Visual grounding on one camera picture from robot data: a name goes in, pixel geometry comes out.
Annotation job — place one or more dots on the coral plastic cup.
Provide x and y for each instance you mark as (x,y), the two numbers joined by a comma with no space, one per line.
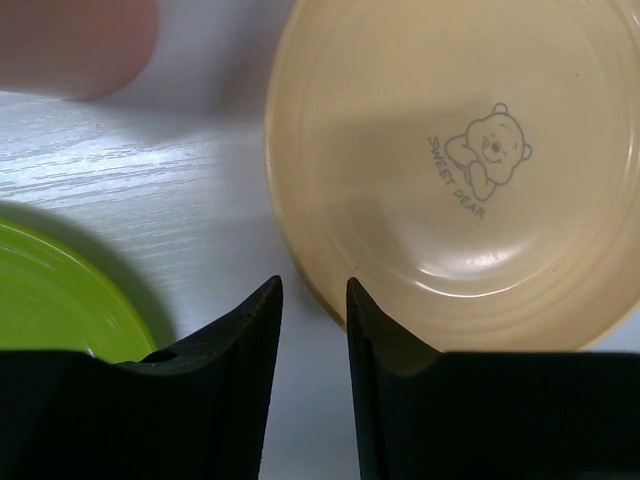
(75,49)

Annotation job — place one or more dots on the beige bear plate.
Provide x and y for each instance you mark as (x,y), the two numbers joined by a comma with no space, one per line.
(473,164)

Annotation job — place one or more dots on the green plastic plate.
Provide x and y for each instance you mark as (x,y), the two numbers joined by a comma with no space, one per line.
(52,298)

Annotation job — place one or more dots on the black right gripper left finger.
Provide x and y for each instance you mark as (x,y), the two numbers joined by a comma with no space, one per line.
(196,409)

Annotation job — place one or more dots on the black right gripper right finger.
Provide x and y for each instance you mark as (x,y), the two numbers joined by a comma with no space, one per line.
(424,414)

